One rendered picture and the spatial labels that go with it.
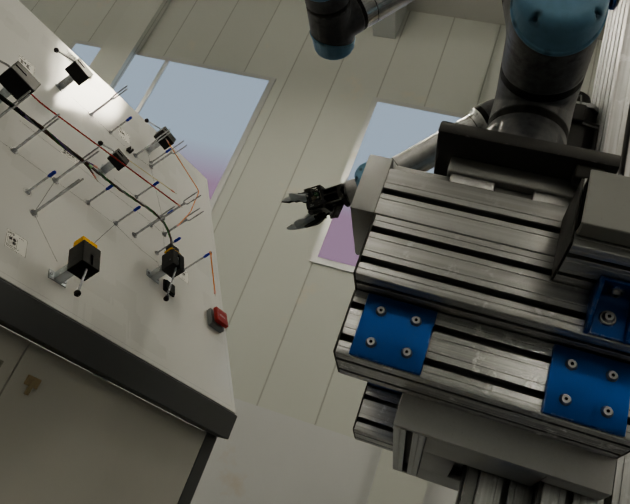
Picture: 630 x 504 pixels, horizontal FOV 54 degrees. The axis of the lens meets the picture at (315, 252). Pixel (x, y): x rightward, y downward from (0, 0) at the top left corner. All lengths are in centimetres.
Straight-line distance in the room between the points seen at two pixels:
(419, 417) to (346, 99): 455
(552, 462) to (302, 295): 357
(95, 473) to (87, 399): 17
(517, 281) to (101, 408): 99
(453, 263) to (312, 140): 429
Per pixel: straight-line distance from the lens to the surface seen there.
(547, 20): 85
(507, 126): 91
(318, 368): 412
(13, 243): 136
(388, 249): 78
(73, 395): 143
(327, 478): 396
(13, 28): 195
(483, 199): 82
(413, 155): 159
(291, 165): 490
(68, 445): 145
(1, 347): 134
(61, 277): 138
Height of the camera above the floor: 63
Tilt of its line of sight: 24 degrees up
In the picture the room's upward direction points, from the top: 21 degrees clockwise
